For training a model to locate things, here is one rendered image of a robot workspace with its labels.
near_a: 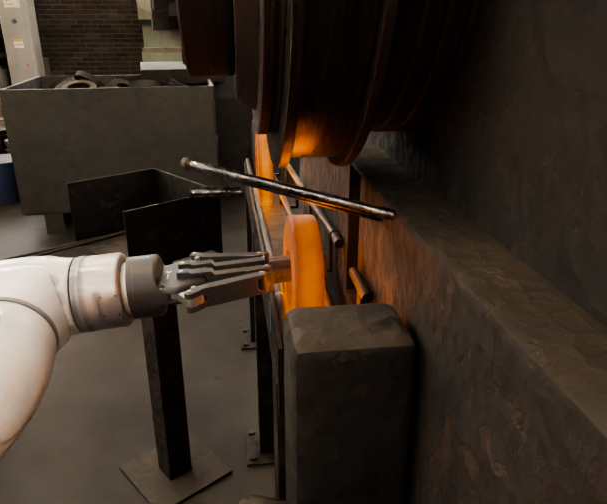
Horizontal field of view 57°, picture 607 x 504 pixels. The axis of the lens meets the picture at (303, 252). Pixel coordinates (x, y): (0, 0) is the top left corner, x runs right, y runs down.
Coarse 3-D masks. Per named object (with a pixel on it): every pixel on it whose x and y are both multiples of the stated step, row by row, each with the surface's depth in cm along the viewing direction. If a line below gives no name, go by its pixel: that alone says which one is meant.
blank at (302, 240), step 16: (288, 224) 68; (304, 224) 66; (288, 240) 68; (304, 240) 64; (320, 240) 64; (304, 256) 63; (320, 256) 63; (304, 272) 62; (320, 272) 63; (288, 288) 73; (304, 288) 62; (320, 288) 63; (288, 304) 71; (304, 304) 63; (320, 304) 63
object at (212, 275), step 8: (176, 272) 66; (184, 272) 66; (192, 272) 66; (200, 272) 66; (208, 272) 66; (216, 272) 67; (224, 272) 67; (232, 272) 67; (240, 272) 67; (248, 272) 67; (208, 280) 67; (216, 280) 67; (272, 288) 68
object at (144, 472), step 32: (96, 192) 122; (128, 192) 127; (160, 192) 130; (96, 224) 124; (128, 224) 101; (160, 224) 105; (192, 224) 110; (128, 256) 103; (160, 256) 107; (160, 320) 121; (160, 352) 123; (160, 384) 126; (160, 416) 130; (160, 448) 135; (192, 448) 146; (160, 480) 136; (192, 480) 136
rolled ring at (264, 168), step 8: (256, 136) 133; (264, 136) 132; (256, 144) 138; (264, 144) 130; (256, 152) 142; (264, 152) 129; (256, 160) 143; (264, 160) 129; (256, 168) 144; (264, 168) 129; (272, 168) 129; (264, 176) 129; (272, 176) 130; (264, 192) 132; (264, 200) 134; (272, 200) 134
